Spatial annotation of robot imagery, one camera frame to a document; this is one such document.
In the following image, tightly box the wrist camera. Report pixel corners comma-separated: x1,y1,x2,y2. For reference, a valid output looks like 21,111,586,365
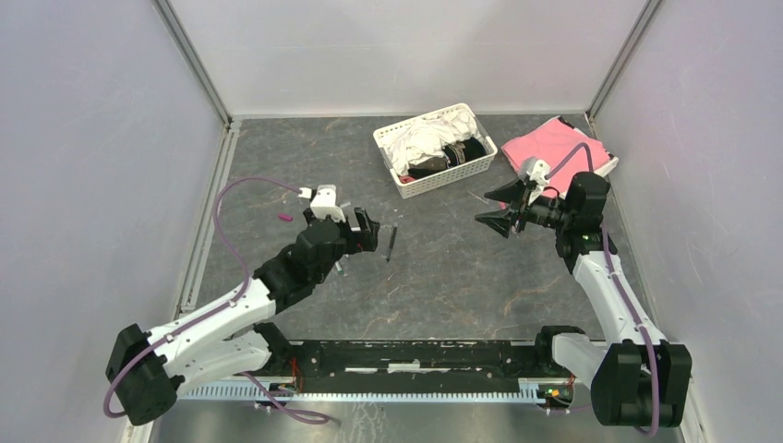
519,157,550,203
298,185,346,222

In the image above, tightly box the black pen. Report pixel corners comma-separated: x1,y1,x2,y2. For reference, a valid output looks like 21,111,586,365
385,221,399,263

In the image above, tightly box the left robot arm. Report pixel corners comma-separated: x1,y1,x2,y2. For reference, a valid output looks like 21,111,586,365
103,208,380,425

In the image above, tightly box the white plastic basket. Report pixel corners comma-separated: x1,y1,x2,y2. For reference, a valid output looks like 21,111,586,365
373,103,499,199

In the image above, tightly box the white cloth in basket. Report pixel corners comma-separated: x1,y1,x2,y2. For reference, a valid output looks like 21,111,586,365
382,110,478,175

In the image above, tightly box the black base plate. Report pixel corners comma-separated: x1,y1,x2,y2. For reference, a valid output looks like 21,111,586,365
232,340,595,395

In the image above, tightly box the pink folded cloth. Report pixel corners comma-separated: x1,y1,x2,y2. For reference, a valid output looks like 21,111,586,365
501,115,619,176

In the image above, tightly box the white folded cloth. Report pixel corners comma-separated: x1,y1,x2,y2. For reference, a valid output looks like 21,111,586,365
536,116,619,179

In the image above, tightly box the black cloth in basket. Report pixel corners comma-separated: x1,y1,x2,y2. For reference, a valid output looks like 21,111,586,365
407,138,487,180

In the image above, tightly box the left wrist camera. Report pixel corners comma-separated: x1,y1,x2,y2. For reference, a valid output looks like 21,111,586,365
298,185,346,222

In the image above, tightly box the slotted cable duct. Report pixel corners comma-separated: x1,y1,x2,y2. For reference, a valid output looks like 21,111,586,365
177,379,546,405

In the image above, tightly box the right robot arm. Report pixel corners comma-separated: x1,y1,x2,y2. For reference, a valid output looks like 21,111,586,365
475,172,693,435

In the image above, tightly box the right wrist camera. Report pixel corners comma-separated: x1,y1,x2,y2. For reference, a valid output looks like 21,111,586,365
519,157,550,203

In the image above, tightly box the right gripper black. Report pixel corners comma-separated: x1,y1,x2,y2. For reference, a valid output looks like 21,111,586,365
475,176,574,239

